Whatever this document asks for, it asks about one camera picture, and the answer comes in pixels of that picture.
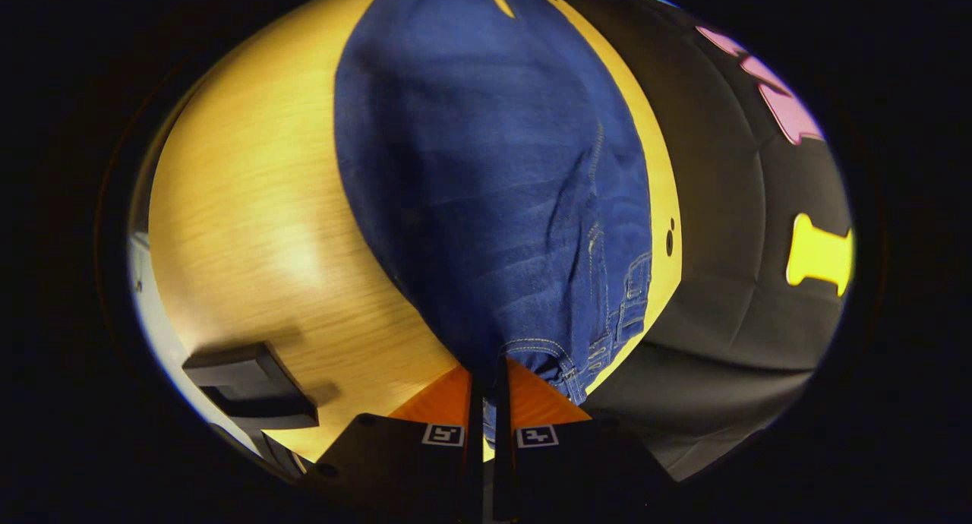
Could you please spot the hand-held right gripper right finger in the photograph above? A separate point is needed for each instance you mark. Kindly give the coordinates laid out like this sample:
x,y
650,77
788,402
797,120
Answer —
x,y
501,463

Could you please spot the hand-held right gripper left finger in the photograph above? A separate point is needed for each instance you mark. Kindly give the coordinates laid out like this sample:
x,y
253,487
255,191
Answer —
x,y
475,463

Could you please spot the blue denim jeans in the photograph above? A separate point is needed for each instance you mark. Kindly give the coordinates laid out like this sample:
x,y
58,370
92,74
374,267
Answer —
x,y
486,175

